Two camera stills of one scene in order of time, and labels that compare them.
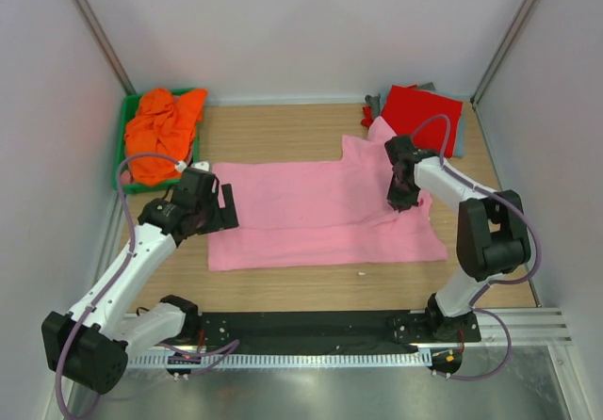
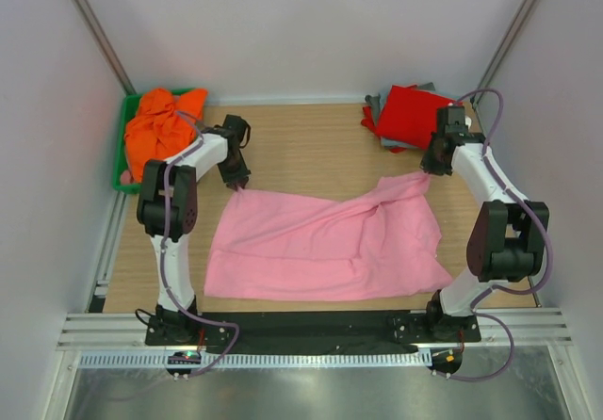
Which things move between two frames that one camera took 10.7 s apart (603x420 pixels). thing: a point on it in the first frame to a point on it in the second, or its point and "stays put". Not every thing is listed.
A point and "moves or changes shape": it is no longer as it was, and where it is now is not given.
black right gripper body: x=401 y=193 to x=432 y=163
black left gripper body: x=204 y=208 to x=234 y=170
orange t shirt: x=163 y=123 stays put
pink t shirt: x=306 y=214 moves or changes shape
